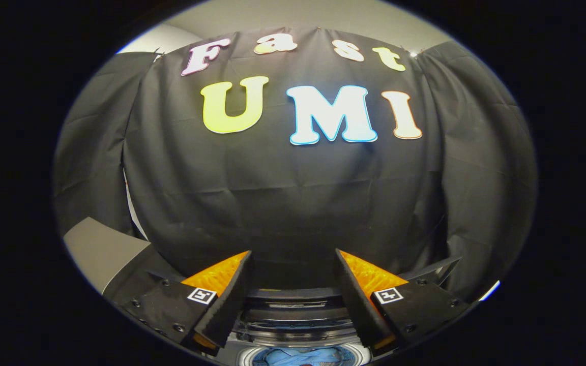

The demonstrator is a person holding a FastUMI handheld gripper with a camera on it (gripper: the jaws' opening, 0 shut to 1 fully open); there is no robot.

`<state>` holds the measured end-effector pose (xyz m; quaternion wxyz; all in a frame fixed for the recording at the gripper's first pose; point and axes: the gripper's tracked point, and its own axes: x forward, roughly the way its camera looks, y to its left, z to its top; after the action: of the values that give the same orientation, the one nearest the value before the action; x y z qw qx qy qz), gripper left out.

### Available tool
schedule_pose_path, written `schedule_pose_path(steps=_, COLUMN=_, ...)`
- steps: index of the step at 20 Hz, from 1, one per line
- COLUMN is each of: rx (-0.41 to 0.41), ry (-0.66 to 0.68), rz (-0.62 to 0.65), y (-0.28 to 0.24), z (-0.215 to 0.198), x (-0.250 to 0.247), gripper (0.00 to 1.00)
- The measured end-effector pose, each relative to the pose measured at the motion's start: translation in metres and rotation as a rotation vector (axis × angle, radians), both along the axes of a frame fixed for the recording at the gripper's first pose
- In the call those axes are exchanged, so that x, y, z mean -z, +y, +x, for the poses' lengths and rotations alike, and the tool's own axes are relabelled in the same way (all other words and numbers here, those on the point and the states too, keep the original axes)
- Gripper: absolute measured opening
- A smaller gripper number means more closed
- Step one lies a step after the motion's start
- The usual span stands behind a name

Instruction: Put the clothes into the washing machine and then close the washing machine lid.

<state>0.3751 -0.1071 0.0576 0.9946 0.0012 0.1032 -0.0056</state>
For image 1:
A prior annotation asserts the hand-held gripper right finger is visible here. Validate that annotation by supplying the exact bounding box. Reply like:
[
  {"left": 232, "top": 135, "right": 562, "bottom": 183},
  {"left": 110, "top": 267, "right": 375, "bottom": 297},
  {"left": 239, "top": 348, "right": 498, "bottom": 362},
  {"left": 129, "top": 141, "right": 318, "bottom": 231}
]
[{"left": 334, "top": 248, "right": 473, "bottom": 356}]

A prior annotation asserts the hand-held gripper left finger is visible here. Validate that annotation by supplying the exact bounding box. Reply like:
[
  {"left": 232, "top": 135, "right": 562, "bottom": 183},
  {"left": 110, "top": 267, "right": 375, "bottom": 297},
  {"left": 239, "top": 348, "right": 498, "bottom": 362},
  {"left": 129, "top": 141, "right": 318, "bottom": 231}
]
[{"left": 120, "top": 250, "right": 253, "bottom": 355}]

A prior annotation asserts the dark washing machine lid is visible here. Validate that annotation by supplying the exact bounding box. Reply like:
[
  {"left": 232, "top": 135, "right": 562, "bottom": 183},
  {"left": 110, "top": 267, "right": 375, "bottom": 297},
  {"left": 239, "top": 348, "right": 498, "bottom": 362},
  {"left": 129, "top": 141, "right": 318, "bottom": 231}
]
[{"left": 145, "top": 256, "right": 462, "bottom": 346}]

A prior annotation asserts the light blue polo shirt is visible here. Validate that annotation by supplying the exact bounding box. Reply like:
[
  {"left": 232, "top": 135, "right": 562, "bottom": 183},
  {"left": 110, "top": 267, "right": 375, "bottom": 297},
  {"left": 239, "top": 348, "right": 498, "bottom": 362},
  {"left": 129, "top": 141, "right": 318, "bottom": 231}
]
[{"left": 252, "top": 346, "right": 357, "bottom": 366}]

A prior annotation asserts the black backdrop cloth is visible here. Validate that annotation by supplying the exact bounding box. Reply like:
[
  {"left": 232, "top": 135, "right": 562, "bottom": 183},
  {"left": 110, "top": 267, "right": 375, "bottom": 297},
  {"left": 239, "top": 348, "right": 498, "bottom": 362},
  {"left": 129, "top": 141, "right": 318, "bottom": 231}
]
[{"left": 53, "top": 26, "right": 538, "bottom": 300}]

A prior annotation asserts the white flat board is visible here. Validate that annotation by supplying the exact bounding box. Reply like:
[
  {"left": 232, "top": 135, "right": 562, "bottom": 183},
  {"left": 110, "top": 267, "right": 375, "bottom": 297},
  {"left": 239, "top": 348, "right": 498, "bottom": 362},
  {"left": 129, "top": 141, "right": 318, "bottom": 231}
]
[{"left": 479, "top": 281, "right": 501, "bottom": 301}]

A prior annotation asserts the grey cabinet with dark top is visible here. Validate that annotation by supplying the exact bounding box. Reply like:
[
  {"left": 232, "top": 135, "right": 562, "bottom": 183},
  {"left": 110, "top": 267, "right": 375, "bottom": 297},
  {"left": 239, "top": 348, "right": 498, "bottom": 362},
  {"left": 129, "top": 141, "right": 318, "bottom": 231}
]
[{"left": 63, "top": 217, "right": 171, "bottom": 295}]

